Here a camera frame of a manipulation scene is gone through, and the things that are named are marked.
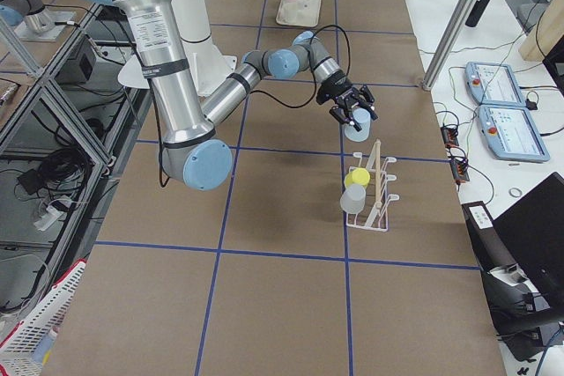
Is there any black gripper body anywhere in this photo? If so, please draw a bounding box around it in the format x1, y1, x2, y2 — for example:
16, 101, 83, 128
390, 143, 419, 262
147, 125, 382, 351
315, 72, 361, 113

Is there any light blue plastic cup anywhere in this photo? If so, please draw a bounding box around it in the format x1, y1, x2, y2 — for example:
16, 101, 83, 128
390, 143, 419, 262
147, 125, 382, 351
344, 108, 372, 143

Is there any yellow plastic cup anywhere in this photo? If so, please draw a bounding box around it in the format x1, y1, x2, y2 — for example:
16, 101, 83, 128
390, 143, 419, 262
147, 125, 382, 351
344, 168, 371, 188

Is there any grey plastic cup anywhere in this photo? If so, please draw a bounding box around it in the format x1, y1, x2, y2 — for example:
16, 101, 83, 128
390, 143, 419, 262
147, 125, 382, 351
339, 183, 366, 215

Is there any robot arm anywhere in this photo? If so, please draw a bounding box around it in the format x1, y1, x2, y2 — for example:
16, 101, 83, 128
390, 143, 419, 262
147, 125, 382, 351
89, 0, 377, 191

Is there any pale green plastic cup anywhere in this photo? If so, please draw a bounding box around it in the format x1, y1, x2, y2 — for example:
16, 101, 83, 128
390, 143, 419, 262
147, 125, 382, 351
281, 2, 300, 26

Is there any cream plastic tray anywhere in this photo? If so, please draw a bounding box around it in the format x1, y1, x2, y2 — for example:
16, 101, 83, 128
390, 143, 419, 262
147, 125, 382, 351
276, 0, 322, 28

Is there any upper teach pendant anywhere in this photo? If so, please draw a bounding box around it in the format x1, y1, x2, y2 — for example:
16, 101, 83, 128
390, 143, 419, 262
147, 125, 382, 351
464, 62, 525, 107

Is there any teach pendant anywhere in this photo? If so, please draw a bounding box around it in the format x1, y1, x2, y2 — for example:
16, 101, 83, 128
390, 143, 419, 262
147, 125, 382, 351
464, 62, 525, 107
478, 104, 551, 163

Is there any black bottle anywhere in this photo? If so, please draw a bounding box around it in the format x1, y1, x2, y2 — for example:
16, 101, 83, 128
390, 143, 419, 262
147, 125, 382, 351
464, 0, 491, 27

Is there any lower teach pendant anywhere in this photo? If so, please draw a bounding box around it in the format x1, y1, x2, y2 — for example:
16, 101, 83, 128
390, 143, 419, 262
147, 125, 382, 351
478, 104, 551, 163

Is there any black laptop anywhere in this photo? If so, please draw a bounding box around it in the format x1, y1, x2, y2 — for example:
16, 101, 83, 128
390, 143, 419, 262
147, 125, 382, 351
493, 172, 563, 306

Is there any white plastic basket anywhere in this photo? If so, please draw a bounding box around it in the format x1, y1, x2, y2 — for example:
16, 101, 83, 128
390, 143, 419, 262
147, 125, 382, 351
1, 259, 86, 375

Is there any white wire cup rack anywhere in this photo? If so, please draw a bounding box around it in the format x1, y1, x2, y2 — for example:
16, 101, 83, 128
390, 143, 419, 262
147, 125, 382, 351
345, 139, 400, 232

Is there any grey aluminium frame post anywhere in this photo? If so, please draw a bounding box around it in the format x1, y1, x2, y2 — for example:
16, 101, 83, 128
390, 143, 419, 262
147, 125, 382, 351
421, 0, 476, 92

